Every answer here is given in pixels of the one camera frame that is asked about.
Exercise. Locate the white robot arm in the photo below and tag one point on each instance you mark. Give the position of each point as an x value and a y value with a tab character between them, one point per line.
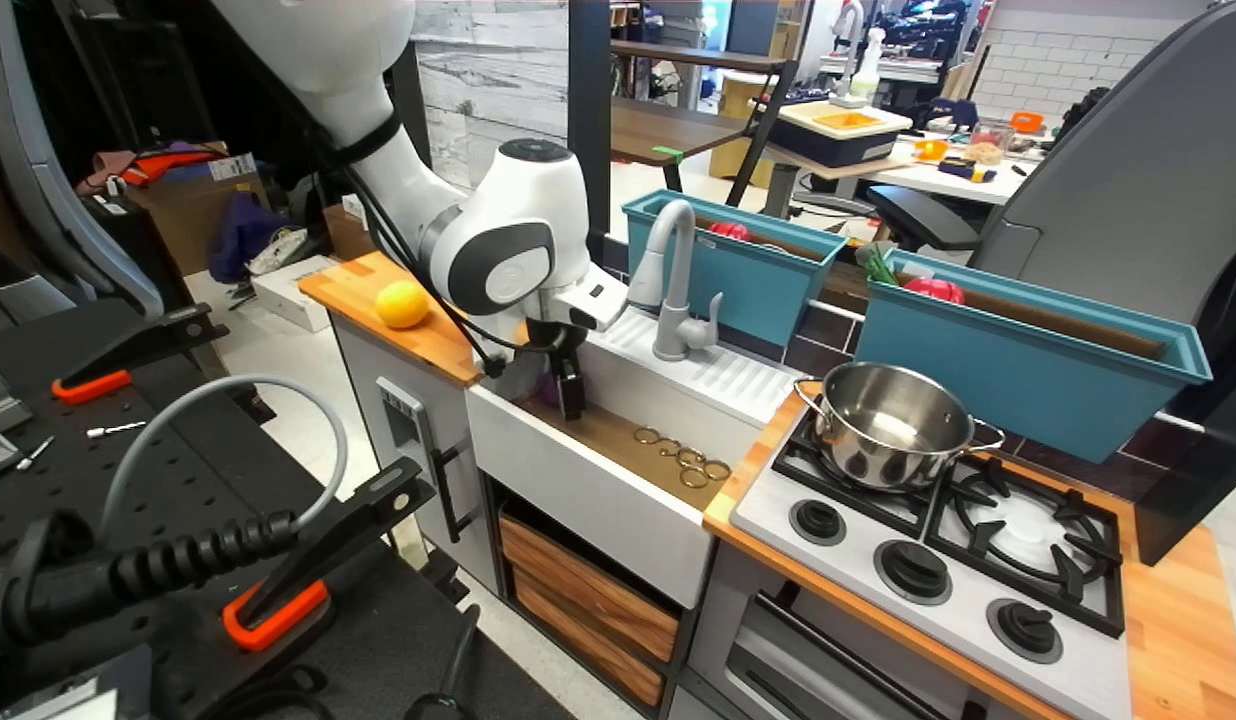
514	249

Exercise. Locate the wooden drawer fronts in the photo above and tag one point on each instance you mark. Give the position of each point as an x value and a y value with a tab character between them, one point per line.
610	626

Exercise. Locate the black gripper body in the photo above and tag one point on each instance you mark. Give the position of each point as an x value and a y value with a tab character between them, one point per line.
560	319

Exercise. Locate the black perforated table board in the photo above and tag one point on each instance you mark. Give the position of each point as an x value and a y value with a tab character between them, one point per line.
391	647

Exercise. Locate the left teal planter box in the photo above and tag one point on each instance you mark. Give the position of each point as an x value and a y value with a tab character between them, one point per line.
761	266

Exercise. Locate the teal planter box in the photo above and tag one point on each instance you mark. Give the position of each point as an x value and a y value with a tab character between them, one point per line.
761	266
1046	367

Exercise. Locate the white toy sink basin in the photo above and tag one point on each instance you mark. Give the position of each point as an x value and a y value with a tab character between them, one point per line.
645	455

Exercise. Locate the grey toy faucet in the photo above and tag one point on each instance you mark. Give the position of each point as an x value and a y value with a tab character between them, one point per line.
660	280

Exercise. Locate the white toy stove top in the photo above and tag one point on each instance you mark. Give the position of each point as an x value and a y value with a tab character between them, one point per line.
999	568

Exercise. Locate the orange black spring clamp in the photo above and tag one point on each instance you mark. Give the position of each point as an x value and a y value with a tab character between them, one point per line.
300	585

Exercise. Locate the steel cooking pot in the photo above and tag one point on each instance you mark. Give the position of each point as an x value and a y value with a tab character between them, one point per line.
891	428

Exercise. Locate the right teal planter box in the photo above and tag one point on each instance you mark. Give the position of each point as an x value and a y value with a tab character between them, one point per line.
1046	367

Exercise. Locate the grey toy cabinet door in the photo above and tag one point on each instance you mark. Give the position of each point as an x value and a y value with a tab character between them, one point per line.
415	408

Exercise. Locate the yellow lemon toy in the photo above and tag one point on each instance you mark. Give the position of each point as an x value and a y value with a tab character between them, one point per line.
400	305

